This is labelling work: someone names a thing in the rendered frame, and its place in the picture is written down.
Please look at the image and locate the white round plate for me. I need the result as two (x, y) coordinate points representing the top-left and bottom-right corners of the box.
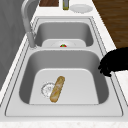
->
(69, 3), (92, 14)

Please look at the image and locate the brown baguette bread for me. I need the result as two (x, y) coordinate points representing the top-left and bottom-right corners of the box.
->
(49, 75), (66, 103)

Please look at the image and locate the red and green vegetable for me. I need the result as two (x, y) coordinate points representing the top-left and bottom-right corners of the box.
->
(59, 42), (68, 49)

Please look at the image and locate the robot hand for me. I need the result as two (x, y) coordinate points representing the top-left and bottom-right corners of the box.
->
(97, 47), (128, 78)

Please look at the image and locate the olive green bottle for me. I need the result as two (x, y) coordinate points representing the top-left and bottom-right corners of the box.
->
(62, 0), (71, 10)

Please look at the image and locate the grey double basin sink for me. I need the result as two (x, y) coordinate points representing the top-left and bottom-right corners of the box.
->
(4, 15), (125, 118)

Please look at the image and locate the grey metal tap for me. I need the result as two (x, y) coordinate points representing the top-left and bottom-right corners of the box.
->
(20, 0), (41, 50)

